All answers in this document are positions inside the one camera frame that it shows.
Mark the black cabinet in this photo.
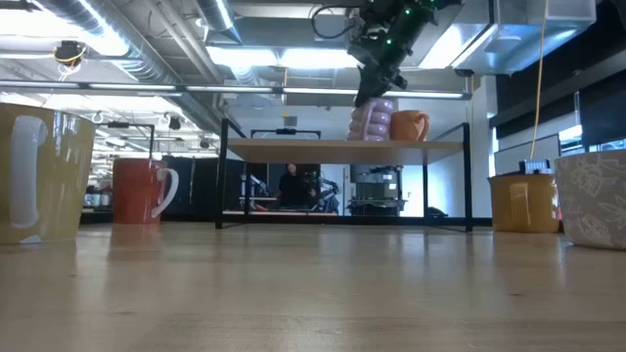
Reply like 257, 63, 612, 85
160, 154, 246, 221

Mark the mustard orange mug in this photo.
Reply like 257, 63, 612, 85
487, 173, 561, 235

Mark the grey equipment cart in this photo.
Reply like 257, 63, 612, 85
349, 164, 407, 216

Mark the yellow mug with white handle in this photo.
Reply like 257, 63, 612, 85
0, 102, 97, 245

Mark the yellow hanging cable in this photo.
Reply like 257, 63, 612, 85
530, 0, 549, 148

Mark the white overhead light box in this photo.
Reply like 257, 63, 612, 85
452, 0, 598, 77

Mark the black aluminium table frame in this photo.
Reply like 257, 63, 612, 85
80, 209, 493, 229

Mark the pink ribbed ceramic mug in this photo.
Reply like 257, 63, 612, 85
346, 97, 395, 143

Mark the white floral pattern mug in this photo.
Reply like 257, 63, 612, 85
554, 149, 626, 251

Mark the orange ceramic mug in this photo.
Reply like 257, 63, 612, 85
389, 110, 431, 143

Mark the black metal rig frame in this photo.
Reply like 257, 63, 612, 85
95, 120, 157, 162

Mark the red mug with white handle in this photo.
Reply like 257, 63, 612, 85
112, 156, 180, 225

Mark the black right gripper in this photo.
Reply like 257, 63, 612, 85
346, 0, 417, 109

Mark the silver round ventilation duct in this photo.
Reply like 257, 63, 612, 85
195, 0, 244, 45

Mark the wooden shelf with black frame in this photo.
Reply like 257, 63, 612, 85
214, 116, 473, 234

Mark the person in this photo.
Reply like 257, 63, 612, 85
277, 163, 319, 210

